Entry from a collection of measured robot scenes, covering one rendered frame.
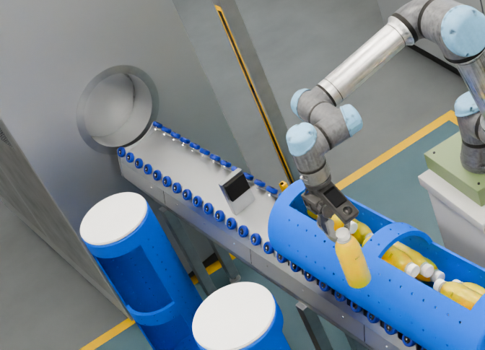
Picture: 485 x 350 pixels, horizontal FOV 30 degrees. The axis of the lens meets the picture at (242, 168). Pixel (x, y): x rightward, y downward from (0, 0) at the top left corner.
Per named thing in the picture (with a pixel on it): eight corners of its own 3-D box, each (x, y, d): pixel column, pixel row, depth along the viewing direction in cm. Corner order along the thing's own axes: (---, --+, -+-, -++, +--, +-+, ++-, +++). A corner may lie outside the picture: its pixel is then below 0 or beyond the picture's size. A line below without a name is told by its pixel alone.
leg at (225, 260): (236, 273, 452) (190, 182, 415) (243, 278, 448) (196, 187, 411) (227, 281, 451) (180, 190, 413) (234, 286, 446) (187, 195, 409)
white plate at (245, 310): (247, 359, 269) (249, 361, 270) (289, 289, 285) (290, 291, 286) (176, 340, 285) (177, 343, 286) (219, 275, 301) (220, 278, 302)
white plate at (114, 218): (77, 209, 358) (79, 211, 358) (81, 253, 335) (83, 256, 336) (141, 182, 357) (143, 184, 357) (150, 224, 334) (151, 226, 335)
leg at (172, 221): (215, 291, 448) (166, 201, 411) (221, 296, 444) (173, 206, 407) (206, 299, 446) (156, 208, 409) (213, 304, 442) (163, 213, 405)
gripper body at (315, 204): (327, 193, 240) (315, 160, 233) (348, 206, 234) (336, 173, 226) (306, 211, 238) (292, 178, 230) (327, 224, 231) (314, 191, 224)
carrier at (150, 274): (163, 347, 410) (172, 395, 387) (78, 211, 359) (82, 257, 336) (221, 322, 409) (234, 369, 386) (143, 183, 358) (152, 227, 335)
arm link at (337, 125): (335, 92, 228) (300, 115, 226) (360, 108, 220) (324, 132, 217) (344, 116, 233) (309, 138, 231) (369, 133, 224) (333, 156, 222)
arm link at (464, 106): (483, 114, 274) (475, 78, 266) (513, 131, 263) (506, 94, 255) (452, 134, 271) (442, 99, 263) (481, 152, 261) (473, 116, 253)
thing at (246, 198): (252, 197, 343) (237, 167, 334) (258, 200, 341) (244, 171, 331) (232, 213, 340) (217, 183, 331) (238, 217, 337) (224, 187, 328)
